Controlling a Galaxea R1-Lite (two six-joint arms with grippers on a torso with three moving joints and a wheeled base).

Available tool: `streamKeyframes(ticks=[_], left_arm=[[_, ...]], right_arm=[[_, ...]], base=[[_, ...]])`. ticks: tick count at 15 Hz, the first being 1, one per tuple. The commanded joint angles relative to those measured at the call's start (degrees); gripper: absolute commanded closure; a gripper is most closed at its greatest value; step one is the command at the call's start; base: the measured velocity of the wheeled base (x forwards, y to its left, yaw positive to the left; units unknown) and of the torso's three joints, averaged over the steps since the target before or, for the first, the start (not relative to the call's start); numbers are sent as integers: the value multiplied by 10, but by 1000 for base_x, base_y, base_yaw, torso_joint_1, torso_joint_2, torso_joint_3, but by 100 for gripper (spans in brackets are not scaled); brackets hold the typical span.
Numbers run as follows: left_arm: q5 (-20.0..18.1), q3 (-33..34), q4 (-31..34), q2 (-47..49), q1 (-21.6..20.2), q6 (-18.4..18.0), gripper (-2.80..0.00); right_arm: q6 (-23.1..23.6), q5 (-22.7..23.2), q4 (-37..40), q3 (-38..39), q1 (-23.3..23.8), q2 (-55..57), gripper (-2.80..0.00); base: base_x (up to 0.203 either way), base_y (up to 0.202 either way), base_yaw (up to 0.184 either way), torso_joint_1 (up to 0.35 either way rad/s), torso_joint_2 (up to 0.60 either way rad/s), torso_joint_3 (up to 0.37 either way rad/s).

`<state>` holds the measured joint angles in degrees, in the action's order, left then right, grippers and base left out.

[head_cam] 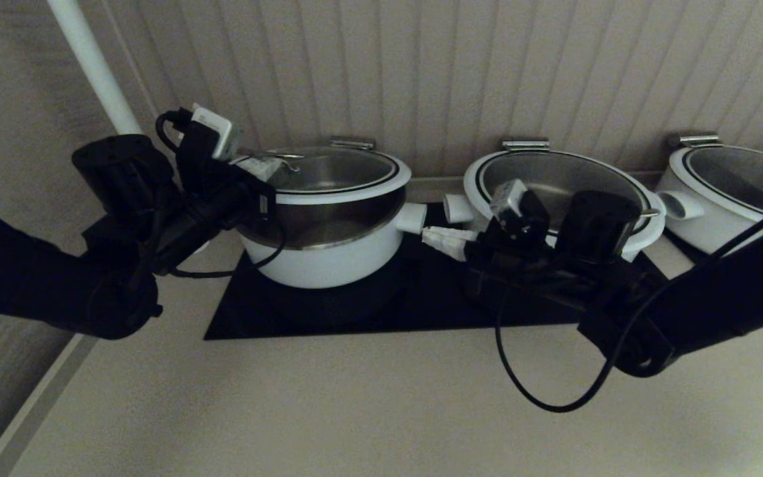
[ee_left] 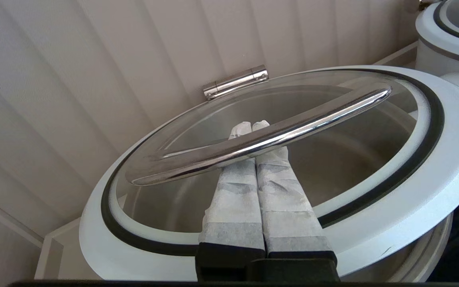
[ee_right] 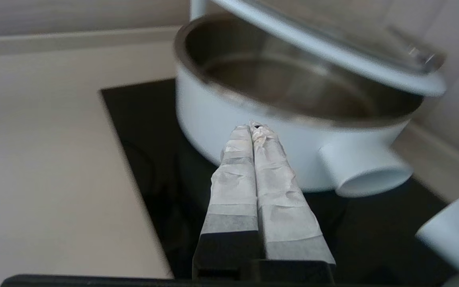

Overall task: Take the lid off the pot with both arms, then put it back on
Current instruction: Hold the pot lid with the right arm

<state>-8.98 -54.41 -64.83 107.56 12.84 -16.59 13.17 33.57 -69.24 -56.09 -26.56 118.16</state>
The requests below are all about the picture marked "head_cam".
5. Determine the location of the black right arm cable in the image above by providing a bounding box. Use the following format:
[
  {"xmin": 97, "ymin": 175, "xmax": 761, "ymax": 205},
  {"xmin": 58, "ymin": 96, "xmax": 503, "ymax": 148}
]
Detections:
[{"xmin": 494, "ymin": 195, "xmax": 763, "ymax": 413}]

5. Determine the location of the large black glass cooktop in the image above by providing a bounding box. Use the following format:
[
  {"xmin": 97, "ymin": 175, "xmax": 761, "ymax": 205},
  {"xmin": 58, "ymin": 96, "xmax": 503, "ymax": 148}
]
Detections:
[{"xmin": 204, "ymin": 204, "xmax": 660, "ymax": 341}]

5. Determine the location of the white-rimmed glass pot lid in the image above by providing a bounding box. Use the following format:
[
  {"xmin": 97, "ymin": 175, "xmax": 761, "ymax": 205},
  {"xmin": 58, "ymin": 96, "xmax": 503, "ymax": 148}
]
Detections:
[
  {"xmin": 226, "ymin": 147, "xmax": 413, "ymax": 206},
  {"xmin": 670, "ymin": 147, "xmax": 763, "ymax": 229}
]

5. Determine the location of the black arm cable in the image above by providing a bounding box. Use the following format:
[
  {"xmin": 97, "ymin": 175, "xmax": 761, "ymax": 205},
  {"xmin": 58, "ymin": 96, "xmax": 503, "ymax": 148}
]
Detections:
[
  {"xmin": 156, "ymin": 109, "xmax": 286, "ymax": 279},
  {"xmin": 494, "ymin": 195, "xmax": 763, "ymax": 413}
]

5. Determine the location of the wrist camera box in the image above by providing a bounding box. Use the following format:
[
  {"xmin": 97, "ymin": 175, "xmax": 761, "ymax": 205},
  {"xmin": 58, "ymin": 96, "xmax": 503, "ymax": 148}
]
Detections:
[
  {"xmin": 189, "ymin": 105, "xmax": 242, "ymax": 162},
  {"xmin": 489, "ymin": 179, "xmax": 529, "ymax": 223}
]

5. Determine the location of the middle white pot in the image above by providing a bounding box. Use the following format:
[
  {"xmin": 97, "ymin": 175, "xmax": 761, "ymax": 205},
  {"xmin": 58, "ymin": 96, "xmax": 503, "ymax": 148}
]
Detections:
[{"xmin": 464, "ymin": 151, "xmax": 666, "ymax": 256}]

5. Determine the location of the white pot with steel rim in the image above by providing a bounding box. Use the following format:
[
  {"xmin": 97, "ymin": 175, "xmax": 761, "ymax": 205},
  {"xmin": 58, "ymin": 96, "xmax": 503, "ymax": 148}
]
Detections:
[{"xmin": 236, "ymin": 189, "xmax": 427, "ymax": 290}]

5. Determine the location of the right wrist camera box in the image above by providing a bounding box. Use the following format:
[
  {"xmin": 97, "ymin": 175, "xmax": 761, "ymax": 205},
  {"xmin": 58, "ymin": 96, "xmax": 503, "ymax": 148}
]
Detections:
[{"xmin": 489, "ymin": 179, "xmax": 529, "ymax": 223}]

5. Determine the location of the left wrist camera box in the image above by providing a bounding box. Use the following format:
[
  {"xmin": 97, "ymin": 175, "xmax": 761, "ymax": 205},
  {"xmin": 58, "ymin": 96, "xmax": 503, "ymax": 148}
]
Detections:
[{"xmin": 189, "ymin": 105, "xmax": 242, "ymax": 162}]

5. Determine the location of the white round pole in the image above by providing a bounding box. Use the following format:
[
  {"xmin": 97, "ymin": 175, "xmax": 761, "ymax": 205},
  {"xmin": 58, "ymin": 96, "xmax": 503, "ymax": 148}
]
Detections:
[{"xmin": 47, "ymin": 0, "xmax": 213, "ymax": 256}]

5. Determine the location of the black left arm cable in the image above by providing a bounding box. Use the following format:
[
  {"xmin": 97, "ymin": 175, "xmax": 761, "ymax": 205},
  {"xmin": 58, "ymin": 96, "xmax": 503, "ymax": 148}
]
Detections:
[{"xmin": 156, "ymin": 109, "xmax": 286, "ymax": 279}]

